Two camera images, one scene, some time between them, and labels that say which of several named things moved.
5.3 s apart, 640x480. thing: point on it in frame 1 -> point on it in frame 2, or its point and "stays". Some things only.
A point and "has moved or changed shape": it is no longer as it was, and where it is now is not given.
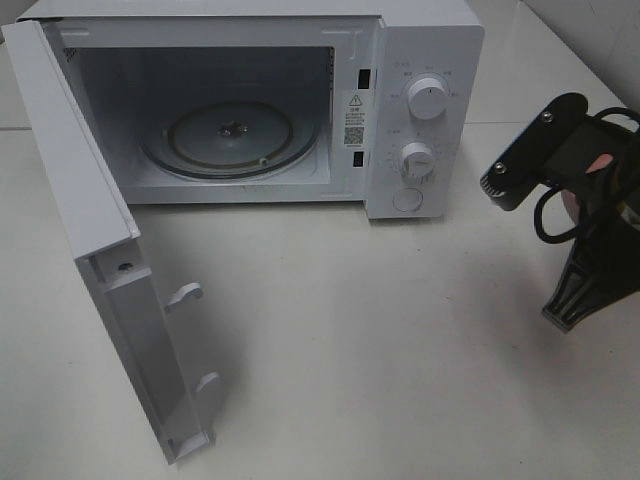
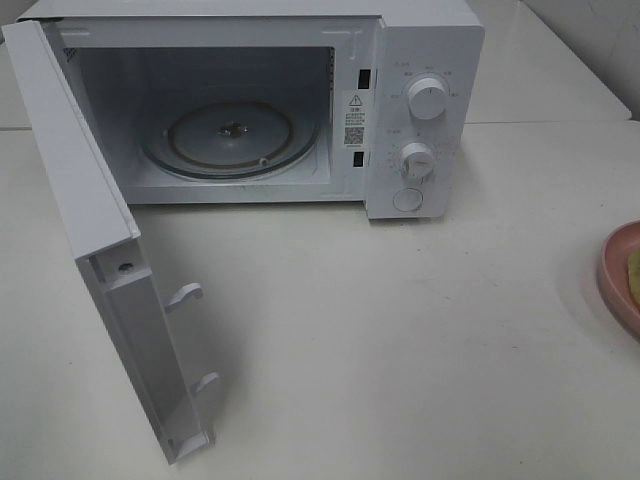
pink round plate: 570,198 has moved or changed shape
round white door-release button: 407,199 stays
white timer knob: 416,162 stays
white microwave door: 95,219 stays
